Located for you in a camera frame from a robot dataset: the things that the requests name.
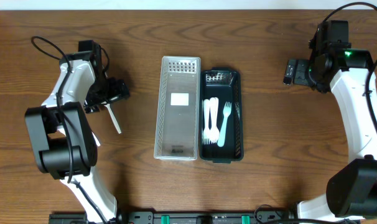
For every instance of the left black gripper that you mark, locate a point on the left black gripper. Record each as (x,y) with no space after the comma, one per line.
(112,92)

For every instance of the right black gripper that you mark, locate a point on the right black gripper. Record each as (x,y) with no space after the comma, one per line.
(300,72)

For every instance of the white plastic spoon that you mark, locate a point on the white plastic spoon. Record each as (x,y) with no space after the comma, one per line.
(113,118)
(96,140)

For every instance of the dark green plastic basket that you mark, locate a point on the dark green plastic basket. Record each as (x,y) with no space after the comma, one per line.
(225,84)

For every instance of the mint green plastic fork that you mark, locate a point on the mint green plastic fork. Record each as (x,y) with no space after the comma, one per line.
(226,113)

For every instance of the pale pink plastic fork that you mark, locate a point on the pale pink plastic fork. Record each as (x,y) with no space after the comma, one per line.
(215,118)

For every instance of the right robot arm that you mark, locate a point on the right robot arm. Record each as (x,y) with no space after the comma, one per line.
(334,66)

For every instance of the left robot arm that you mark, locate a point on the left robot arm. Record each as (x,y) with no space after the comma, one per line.
(62,141)

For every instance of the clear perforated plastic basket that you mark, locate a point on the clear perforated plastic basket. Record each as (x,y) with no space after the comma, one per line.
(178,109)

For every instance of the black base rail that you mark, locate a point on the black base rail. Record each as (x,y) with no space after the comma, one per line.
(260,216)

